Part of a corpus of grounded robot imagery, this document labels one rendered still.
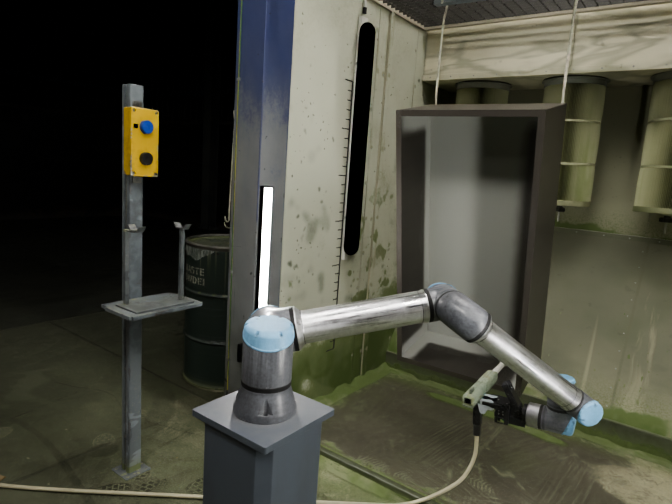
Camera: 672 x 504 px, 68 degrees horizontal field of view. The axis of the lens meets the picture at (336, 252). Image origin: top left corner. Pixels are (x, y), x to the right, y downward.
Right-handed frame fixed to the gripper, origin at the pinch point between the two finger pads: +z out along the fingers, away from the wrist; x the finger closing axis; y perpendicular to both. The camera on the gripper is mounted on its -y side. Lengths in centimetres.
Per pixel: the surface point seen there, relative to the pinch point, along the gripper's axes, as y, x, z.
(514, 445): 49, 58, -3
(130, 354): -16, -70, 124
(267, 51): -142, -15, 91
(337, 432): 42, 10, 74
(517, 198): -77, 46, -2
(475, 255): -49, 51, 18
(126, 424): 16, -72, 128
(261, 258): -52, -19, 95
